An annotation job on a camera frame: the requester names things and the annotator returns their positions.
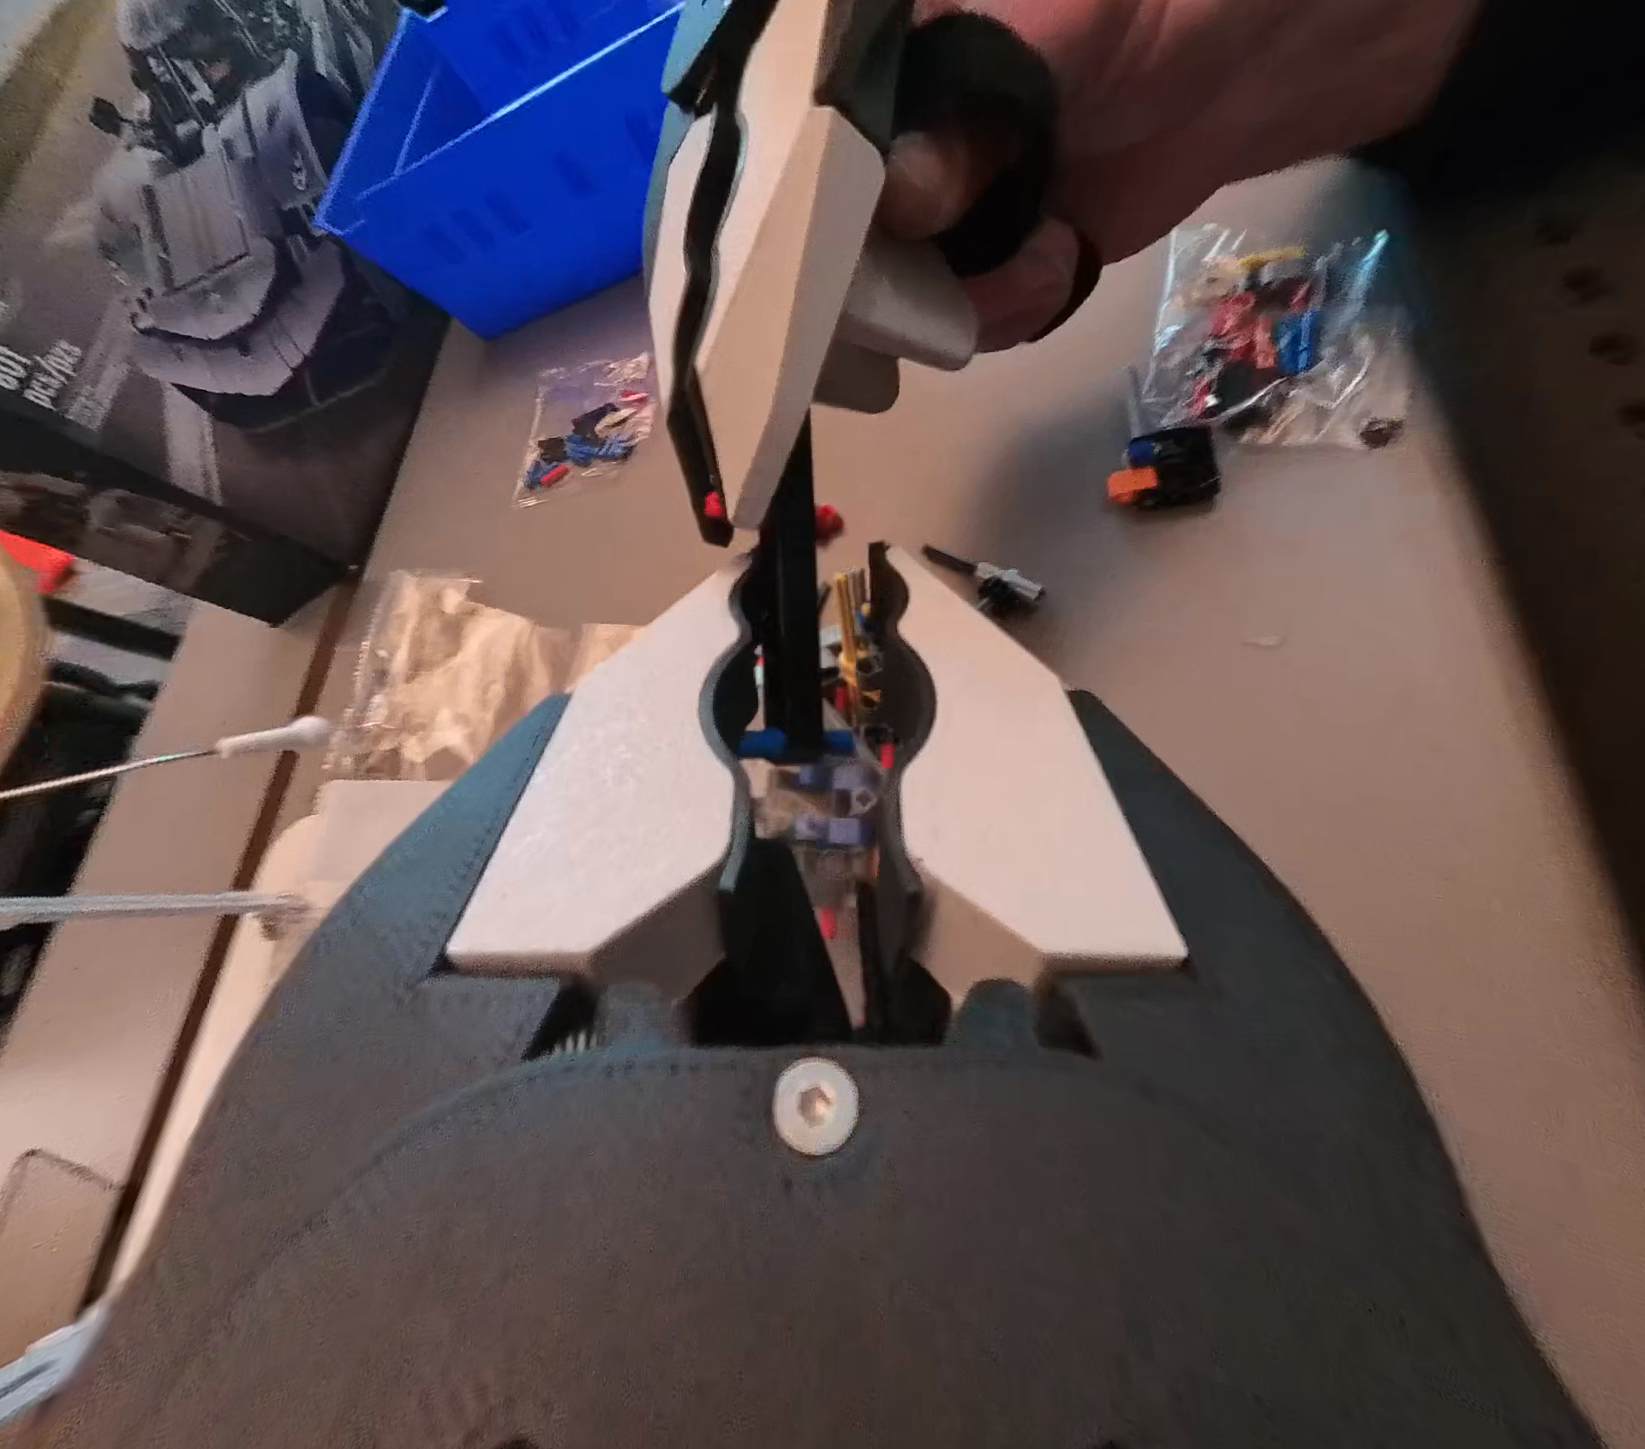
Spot person's right hand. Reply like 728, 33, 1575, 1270
874, 0, 1508, 348

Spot small bag red lego parts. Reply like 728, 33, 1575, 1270
1127, 222, 1415, 453

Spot blue plastic bin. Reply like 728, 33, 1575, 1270
313, 0, 721, 340

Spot black orange lego block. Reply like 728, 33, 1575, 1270
1107, 426, 1223, 513

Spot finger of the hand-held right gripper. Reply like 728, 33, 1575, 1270
697, 0, 891, 528
646, 114, 737, 549

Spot small bag blue lego parts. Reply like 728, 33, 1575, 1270
514, 355, 658, 511

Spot dark lego set box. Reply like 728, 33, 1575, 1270
0, 0, 452, 629

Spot crumpled empty clear bag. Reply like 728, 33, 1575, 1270
327, 571, 644, 783

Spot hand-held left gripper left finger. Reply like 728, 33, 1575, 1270
442, 556, 762, 1008

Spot black lego beam with pins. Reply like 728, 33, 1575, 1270
699, 408, 860, 763

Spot multicoloured lego assembly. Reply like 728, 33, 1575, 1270
822, 544, 1047, 734

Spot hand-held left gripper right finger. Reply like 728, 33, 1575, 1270
867, 540, 1191, 1004

